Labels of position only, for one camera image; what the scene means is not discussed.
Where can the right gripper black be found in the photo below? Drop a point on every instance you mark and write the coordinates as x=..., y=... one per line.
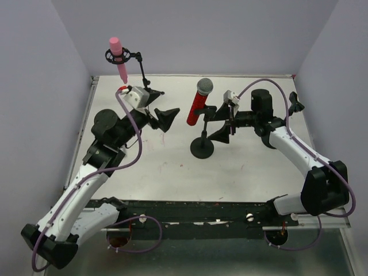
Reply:
x=232, y=120

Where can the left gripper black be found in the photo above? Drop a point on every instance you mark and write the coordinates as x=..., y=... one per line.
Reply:
x=152, y=115

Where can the black round base stand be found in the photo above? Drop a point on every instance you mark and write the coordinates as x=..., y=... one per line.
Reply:
x=202, y=147
x=294, y=105

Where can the red glitter microphone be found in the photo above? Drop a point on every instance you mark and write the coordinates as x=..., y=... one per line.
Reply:
x=204, y=88

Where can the black tripod shock mount stand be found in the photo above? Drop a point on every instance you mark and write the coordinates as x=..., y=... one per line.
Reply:
x=128, y=55

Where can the pink microphone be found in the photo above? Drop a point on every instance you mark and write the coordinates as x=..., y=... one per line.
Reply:
x=117, y=52

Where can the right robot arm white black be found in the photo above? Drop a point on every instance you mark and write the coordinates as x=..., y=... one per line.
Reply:
x=323, y=188

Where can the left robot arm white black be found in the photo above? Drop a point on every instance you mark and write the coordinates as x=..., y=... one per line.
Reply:
x=117, y=145

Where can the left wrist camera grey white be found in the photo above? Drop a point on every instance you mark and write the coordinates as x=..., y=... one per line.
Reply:
x=135, y=96

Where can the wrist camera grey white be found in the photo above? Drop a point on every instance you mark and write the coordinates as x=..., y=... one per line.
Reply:
x=230, y=98
x=135, y=96

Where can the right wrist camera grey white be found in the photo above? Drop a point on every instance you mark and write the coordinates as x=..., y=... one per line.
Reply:
x=230, y=98

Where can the black mounting base plate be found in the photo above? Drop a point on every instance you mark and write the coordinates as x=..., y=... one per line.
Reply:
x=190, y=220

